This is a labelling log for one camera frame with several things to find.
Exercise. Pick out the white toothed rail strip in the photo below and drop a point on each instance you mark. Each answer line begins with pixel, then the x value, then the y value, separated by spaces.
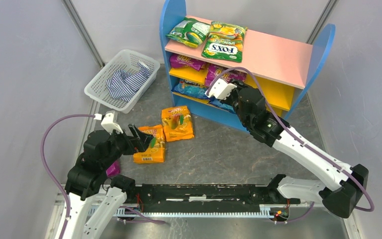
pixel 264 212

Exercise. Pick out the white plastic basket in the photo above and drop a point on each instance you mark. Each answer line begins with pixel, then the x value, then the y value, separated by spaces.
pixel 126 60

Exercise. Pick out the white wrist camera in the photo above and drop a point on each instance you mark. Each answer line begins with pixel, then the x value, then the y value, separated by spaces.
pixel 220 89
pixel 109 122

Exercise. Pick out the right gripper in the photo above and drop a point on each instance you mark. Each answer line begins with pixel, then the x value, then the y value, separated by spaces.
pixel 236 98

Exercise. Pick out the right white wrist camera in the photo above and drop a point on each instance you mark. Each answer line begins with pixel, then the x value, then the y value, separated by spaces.
pixel 220 89

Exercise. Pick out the orange mango candy bag front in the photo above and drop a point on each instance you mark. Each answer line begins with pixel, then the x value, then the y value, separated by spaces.
pixel 155 153

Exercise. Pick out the purple candy bag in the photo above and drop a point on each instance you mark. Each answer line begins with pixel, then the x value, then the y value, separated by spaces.
pixel 113 170
pixel 181 61
pixel 213 71

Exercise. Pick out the blue striped cloth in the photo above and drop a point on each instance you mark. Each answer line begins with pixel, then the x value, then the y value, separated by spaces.
pixel 124 85

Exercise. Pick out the blue candy bag left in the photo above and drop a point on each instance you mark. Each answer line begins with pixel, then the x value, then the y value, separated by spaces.
pixel 191 89

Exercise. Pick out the blue candy bag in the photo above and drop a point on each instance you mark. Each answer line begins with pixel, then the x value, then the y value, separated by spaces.
pixel 217 103
pixel 191 89

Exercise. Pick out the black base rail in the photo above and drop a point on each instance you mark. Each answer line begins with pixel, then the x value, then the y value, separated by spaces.
pixel 204 198

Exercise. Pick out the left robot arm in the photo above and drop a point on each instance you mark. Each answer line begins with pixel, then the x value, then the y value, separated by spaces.
pixel 101 149

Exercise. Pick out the green Fox's candy bag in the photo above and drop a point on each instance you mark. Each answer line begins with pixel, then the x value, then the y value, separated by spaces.
pixel 225 42

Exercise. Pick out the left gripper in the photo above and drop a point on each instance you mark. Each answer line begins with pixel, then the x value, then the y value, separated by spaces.
pixel 131 140

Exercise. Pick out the blue pink yellow shelf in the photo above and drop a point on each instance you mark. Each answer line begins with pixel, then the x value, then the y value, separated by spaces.
pixel 284 68

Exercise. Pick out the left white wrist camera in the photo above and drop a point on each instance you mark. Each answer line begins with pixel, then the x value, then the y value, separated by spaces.
pixel 109 122

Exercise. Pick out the blue candy bag right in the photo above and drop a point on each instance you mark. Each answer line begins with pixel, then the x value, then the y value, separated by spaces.
pixel 217 103

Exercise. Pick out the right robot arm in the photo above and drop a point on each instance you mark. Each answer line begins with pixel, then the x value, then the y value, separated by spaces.
pixel 338 183

